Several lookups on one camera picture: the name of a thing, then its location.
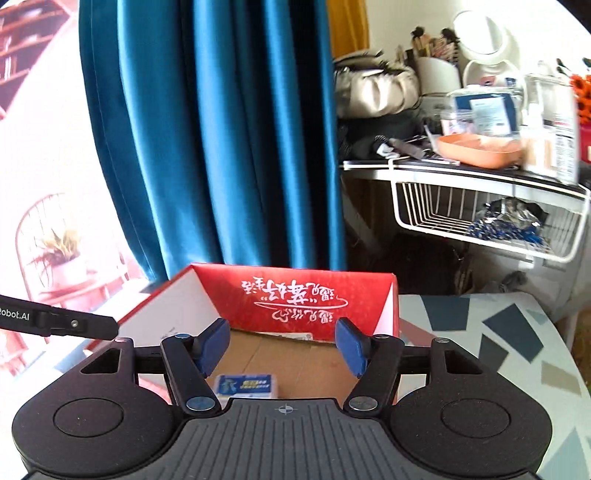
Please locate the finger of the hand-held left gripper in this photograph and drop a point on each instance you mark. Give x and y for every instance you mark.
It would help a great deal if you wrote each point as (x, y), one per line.
(78, 324)

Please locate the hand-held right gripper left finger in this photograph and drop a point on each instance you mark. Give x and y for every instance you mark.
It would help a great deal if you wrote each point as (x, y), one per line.
(213, 344)

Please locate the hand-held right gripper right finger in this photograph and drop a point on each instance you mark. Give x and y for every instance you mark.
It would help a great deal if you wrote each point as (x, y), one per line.
(351, 346)

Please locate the small blue and white box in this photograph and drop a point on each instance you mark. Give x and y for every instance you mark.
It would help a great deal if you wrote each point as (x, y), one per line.
(249, 387)

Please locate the red strawberry print cardboard box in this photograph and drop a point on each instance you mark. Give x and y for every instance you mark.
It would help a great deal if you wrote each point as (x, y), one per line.
(295, 295)

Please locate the geometric patterned tablecloth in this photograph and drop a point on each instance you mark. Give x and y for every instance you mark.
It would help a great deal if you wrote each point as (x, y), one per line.
(485, 332)

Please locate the red chair with plant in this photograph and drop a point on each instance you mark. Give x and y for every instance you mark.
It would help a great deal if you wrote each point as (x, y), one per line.
(41, 161)

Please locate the foil packets in basket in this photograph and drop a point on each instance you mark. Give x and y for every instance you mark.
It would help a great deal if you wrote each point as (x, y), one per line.
(508, 217)

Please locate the blue curtain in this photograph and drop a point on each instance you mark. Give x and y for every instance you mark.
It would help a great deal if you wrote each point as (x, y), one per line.
(207, 138)

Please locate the white desk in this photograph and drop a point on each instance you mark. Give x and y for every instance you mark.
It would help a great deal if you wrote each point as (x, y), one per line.
(545, 277)

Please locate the black cloth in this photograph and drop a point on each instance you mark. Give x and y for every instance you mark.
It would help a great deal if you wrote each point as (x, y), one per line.
(369, 138)

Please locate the orange tray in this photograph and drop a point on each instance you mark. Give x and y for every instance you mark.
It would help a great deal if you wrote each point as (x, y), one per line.
(475, 150)

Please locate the beige bag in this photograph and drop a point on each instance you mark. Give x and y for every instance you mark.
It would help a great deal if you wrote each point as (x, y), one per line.
(374, 90)

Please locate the blue and white package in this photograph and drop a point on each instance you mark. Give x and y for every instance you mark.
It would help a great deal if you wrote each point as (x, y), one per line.
(489, 110)

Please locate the white brush holder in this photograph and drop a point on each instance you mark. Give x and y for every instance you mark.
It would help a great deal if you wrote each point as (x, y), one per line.
(436, 76)

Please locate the white labelled bottle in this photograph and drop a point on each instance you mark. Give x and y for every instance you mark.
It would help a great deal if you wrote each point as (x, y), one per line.
(565, 143)

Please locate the yellow curtain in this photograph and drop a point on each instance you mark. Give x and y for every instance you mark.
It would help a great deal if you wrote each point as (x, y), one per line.
(348, 25)

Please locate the white round mirror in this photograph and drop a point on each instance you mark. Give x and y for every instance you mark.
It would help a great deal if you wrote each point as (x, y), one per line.
(480, 41)

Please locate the orange flowers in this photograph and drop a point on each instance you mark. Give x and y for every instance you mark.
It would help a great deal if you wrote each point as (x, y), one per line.
(582, 99)

